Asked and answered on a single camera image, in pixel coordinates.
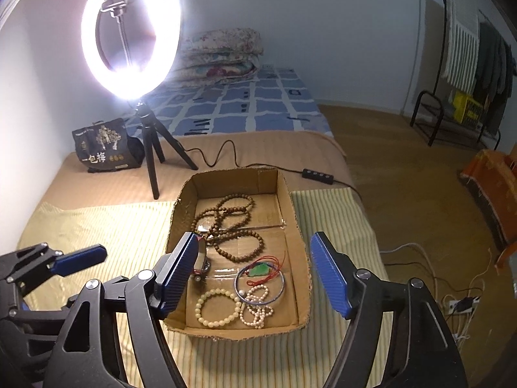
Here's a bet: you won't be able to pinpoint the orange covered furniture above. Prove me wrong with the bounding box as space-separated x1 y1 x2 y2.
458 149 516 269

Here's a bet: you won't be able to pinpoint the hanging dark clothes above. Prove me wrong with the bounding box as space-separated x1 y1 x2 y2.
473 22 516 134

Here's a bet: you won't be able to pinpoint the tan bed blanket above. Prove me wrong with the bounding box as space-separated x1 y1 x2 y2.
41 131 362 209

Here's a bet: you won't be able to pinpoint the cream large bead bracelet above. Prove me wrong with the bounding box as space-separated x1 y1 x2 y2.
194 287 243 329

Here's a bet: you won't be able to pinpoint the blue patterned bedsheet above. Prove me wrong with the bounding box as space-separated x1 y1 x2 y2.
146 66 332 137

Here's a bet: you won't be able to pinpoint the black tripod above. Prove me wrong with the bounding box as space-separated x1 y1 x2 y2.
135 101 199 200

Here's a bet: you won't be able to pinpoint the small pearl bead bracelet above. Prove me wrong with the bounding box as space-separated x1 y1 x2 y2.
237 284 276 330

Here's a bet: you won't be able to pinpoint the white power strip cables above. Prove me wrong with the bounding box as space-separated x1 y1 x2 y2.
379 242 510 344

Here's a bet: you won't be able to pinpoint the black metal rack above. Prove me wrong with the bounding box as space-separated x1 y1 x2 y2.
408 0 501 150

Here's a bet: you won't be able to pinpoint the ring light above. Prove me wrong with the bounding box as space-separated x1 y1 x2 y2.
80 0 182 102

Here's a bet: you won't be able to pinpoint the black snack bag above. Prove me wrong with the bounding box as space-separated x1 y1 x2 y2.
72 118 144 173

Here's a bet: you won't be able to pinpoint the brown wooden bead necklace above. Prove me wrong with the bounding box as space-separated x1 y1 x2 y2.
189 193 267 265

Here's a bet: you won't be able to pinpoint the red strap wristwatch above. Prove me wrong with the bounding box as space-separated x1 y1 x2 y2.
191 234 210 283

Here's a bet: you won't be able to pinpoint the green pendant red cord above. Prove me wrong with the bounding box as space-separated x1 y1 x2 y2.
243 250 288 280

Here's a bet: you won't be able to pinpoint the dark blue bangle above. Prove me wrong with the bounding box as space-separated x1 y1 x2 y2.
233 260 287 307

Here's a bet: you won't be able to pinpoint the yellow box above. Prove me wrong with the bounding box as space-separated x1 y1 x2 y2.
448 90 484 129

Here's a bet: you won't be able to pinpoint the cable inline controller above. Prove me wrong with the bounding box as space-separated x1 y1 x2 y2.
301 168 334 185

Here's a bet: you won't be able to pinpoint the black power cable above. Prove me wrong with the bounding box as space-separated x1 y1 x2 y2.
183 138 365 203

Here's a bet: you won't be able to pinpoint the phone holder clamp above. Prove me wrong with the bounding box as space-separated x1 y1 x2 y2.
100 0 132 66

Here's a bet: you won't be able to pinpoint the cardboard box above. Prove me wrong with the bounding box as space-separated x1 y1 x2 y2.
166 168 312 341

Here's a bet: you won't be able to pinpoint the striped yellow cloth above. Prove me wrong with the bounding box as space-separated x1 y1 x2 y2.
16 187 396 388

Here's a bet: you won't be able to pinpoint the folded floral quilt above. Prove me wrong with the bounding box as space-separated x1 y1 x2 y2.
165 28 264 88

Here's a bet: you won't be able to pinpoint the hanging striped towel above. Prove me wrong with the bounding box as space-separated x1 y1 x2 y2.
442 0 479 95

